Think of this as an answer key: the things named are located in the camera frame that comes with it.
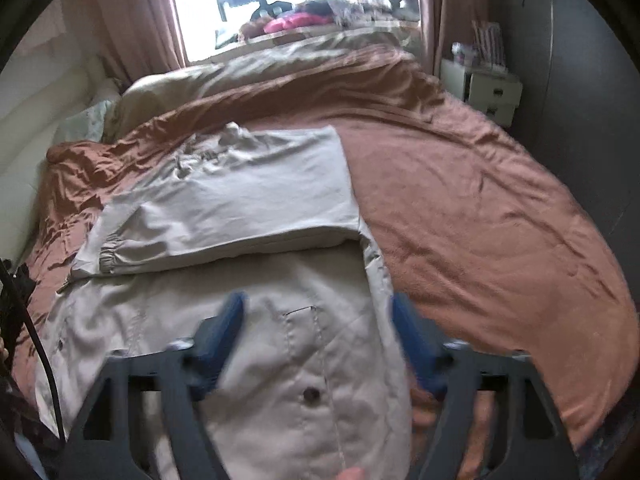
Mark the white nightstand with drawers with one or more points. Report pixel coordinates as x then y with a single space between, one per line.
496 95

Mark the olive beige duvet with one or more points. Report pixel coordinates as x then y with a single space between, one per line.
258 61

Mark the cream padded headboard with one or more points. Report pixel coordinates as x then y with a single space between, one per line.
27 134

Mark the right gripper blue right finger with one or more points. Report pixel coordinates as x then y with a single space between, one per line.
423 344

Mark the pale green pillow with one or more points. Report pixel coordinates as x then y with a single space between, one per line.
87 125

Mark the pink garment on sill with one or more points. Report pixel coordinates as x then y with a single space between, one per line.
296 20

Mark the dark grey wardrobe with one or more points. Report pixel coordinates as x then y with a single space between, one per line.
579 112

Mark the rust brown bed cover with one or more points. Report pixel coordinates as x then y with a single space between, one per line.
541 329

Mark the right pink curtain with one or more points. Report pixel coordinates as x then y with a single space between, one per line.
444 22

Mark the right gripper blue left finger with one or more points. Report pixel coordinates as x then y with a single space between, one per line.
213 343

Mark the left pink curtain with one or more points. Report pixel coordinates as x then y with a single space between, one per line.
134 38

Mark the beige jacket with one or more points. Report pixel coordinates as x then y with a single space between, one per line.
316 382

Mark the pink curtain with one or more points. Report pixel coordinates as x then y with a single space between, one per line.
134 38
444 22

